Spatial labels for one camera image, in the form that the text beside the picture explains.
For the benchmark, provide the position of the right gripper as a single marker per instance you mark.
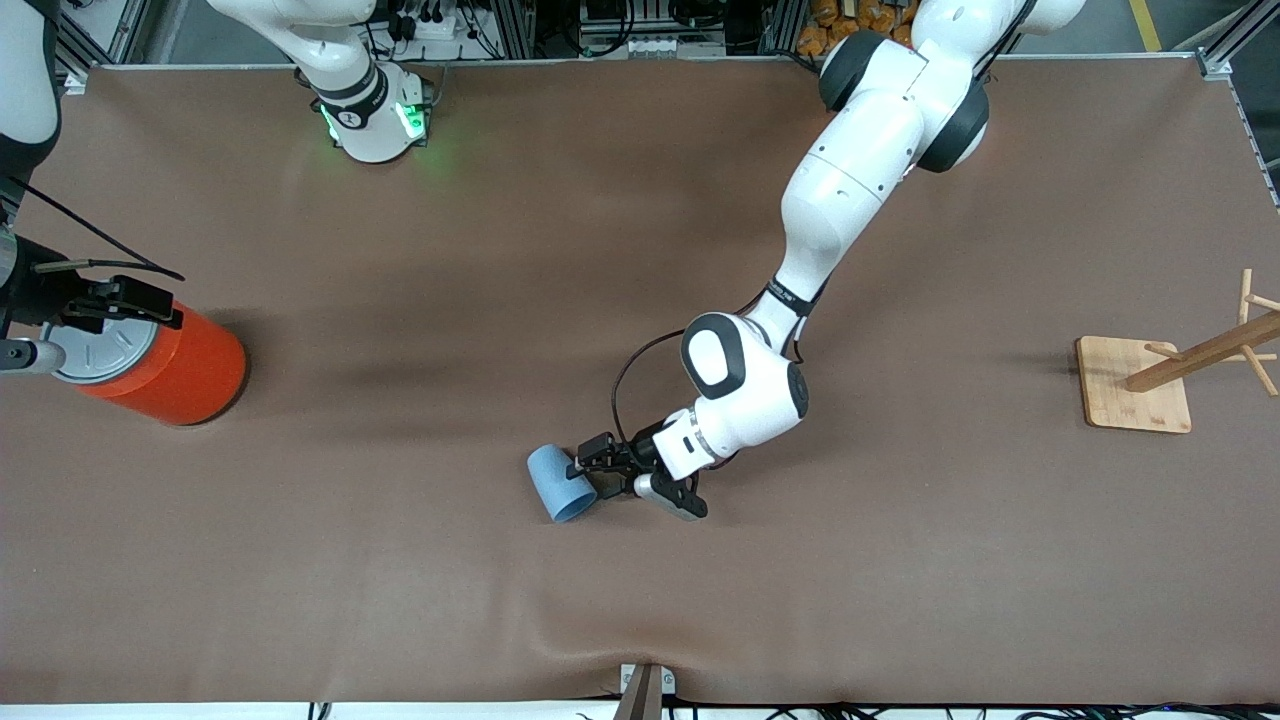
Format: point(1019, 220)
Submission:
point(40, 298)

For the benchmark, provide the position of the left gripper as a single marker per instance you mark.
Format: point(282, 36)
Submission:
point(641, 451)

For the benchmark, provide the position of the orange snack bags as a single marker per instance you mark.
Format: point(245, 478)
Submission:
point(835, 25)

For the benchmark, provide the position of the grey metal clamp bracket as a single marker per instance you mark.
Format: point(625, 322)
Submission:
point(645, 690)

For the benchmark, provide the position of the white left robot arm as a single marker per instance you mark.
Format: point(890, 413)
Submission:
point(850, 190)

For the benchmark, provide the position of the white terminal block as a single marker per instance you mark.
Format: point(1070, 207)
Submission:
point(650, 46)

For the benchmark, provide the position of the light blue plastic cup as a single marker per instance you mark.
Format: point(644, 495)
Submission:
point(560, 485)

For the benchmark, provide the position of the aluminium frame profile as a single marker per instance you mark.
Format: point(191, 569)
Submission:
point(100, 40)
point(1235, 40)

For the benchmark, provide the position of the brown table mat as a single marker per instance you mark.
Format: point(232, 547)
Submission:
point(400, 560)

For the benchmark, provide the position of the wooden mug tree stand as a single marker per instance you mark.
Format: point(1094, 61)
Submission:
point(1135, 390)

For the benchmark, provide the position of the orange canister with grey lid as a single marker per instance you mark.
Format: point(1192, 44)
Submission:
point(190, 375)

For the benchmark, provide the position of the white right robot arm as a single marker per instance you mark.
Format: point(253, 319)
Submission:
point(370, 110)

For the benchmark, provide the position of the grey right arm base box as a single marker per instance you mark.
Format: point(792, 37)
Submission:
point(415, 110)

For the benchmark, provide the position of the white power strip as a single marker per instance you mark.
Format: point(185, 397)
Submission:
point(440, 28)

